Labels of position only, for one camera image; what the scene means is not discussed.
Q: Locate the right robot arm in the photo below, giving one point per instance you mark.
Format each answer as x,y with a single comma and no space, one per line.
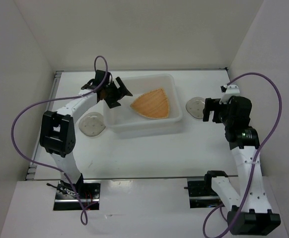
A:
249,212

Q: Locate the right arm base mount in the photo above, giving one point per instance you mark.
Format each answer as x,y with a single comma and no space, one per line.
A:
200,195

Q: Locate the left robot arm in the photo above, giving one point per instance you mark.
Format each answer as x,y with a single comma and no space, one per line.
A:
57,135

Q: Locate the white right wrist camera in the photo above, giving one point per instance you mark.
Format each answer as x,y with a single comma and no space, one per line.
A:
228,92

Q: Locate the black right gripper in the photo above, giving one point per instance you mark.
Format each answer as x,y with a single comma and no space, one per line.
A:
212,104

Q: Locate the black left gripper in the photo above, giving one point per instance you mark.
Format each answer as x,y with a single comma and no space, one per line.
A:
119,93

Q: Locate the smoky glass plate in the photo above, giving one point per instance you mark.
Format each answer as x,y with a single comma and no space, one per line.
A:
92,124
195,107

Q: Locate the translucent white plastic bin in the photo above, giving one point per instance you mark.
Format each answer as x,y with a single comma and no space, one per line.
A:
124,119

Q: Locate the woven bamboo fan tray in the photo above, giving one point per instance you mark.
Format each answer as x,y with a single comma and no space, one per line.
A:
152,105

